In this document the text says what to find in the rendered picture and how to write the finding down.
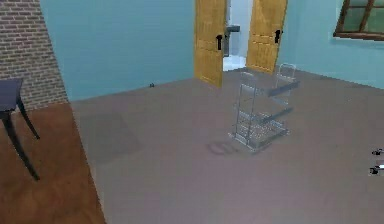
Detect yellow wooden room door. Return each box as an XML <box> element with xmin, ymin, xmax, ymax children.
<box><xmin>193</xmin><ymin>0</ymin><xmax>228</xmax><ymax>89</ymax></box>
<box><xmin>245</xmin><ymin>0</ymin><xmax>289</xmax><ymax>75</ymax></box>

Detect brown framed window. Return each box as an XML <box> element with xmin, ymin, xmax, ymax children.
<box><xmin>332</xmin><ymin>0</ymin><xmax>384</xmax><ymax>42</ymax></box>

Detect dark purple table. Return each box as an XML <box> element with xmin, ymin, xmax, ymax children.
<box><xmin>0</xmin><ymin>78</ymin><xmax>41</xmax><ymax>182</ymax></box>

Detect silver wire shelf rack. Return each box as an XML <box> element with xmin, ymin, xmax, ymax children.
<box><xmin>228</xmin><ymin>62</ymin><xmax>301</xmax><ymax>153</ymax></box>

